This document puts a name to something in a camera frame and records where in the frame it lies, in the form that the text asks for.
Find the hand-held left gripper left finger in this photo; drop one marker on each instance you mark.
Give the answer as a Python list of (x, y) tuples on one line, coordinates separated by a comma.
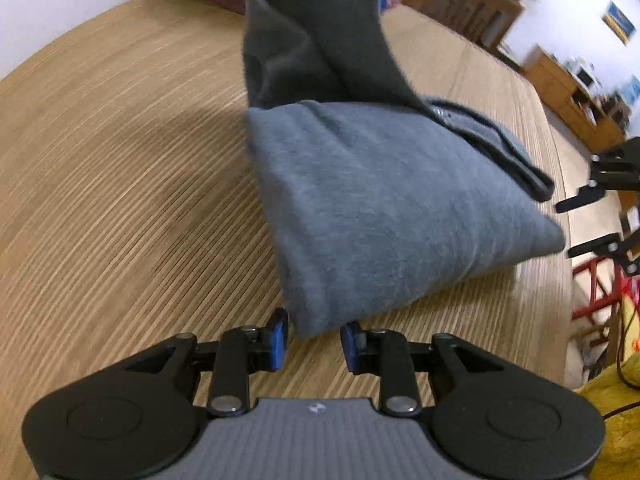
[(278, 342)]

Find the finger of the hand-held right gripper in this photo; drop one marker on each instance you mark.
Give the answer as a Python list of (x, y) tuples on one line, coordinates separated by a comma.
[(575, 202), (595, 247)]

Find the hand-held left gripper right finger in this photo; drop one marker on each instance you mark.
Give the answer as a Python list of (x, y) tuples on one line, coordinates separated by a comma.
[(350, 347)]

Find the grey sweater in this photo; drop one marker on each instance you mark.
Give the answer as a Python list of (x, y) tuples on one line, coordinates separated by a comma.
[(375, 200)]

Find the red chair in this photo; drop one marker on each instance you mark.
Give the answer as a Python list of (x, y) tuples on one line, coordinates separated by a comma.
[(592, 305)]

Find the wooden cabinet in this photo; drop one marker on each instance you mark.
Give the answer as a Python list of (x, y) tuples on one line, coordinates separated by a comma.
[(560, 95)]

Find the white monitor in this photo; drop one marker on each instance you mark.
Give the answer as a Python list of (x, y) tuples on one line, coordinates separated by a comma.
[(586, 78)]

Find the person in yellow fleece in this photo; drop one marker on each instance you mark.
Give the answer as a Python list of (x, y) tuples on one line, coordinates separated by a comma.
[(620, 435)]

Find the wooden chair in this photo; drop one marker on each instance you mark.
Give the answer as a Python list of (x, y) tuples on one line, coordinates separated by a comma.
[(460, 5)]

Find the wall picture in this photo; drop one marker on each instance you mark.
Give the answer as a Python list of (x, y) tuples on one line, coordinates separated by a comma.
[(620, 22)]

